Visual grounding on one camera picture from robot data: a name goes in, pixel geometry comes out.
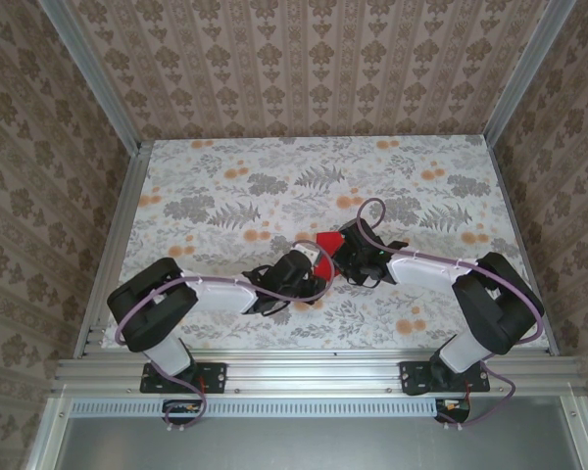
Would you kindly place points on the red cloth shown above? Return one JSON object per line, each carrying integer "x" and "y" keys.
{"x": 329, "y": 241}

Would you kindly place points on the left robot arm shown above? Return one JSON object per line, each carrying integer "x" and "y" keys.
{"x": 220, "y": 296}

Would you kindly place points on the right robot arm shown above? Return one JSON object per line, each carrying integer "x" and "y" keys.
{"x": 421, "y": 271}

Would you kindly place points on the floral patterned tablecloth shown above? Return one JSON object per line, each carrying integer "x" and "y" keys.
{"x": 274, "y": 161}

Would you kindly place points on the small black circuit board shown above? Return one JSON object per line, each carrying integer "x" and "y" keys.
{"x": 183, "y": 407}
{"x": 453, "y": 406}

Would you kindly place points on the grey metal panel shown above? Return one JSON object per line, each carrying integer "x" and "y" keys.
{"x": 299, "y": 445}

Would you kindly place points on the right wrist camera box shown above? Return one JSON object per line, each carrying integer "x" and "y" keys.
{"x": 362, "y": 235}

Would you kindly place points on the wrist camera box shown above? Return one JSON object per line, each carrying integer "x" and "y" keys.
{"x": 362, "y": 235}
{"x": 291, "y": 267}

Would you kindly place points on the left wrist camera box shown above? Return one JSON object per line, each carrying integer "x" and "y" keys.
{"x": 291, "y": 267}

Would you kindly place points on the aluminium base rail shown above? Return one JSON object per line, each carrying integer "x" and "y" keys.
{"x": 313, "y": 374}

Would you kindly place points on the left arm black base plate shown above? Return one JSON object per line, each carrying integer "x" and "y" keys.
{"x": 215, "y": 377}

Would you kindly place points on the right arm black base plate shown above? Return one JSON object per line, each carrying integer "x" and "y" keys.
{"x": 414, "y": 377}

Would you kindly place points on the aluminium side rail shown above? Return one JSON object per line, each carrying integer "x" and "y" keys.
{"x": 112, "y": 245}

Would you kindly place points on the aluminium frame post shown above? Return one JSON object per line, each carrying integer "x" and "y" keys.
{"x": 524, "y": 68}
{"x": 93, "y": 73}

